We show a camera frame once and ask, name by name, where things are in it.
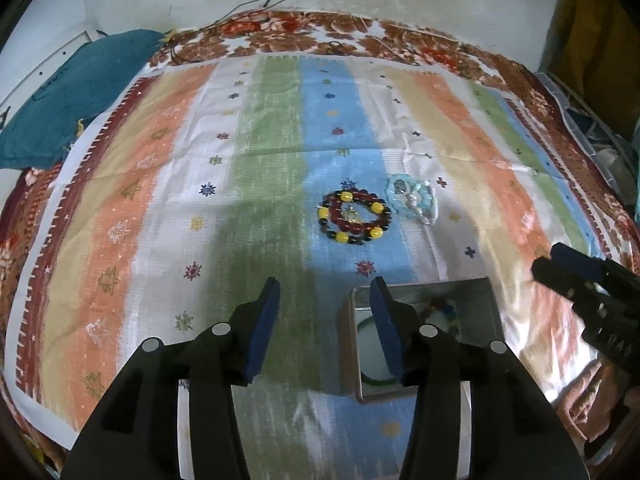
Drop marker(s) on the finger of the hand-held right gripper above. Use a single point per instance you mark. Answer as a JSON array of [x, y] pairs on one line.
[[567, 256], [555, 272]]

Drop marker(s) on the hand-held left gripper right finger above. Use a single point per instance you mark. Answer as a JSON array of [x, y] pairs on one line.
[[386, 332]]

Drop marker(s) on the silver metal tin box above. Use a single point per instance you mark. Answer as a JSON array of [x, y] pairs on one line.
[[475, 305]]

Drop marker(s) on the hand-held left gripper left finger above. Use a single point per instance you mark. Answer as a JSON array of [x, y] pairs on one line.
[[262, 332]]

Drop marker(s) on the mustard yellow garment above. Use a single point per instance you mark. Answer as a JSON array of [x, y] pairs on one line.
[[595, 30]]

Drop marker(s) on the blue checkered cloth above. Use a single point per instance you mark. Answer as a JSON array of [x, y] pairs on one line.
[[575, 105]]

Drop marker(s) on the teal pillow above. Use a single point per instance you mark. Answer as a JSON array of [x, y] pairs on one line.
[[75, 90]]

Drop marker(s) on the white board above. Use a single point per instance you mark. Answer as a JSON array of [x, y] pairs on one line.
[[45, 60]]

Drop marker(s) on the green bangle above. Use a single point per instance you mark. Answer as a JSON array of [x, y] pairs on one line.
[[365, 323]]

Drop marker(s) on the small black loop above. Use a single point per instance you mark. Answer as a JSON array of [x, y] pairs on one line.
[[336, 48]]

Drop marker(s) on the striped pastel cloth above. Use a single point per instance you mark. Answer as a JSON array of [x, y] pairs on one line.
[[175, 185]]

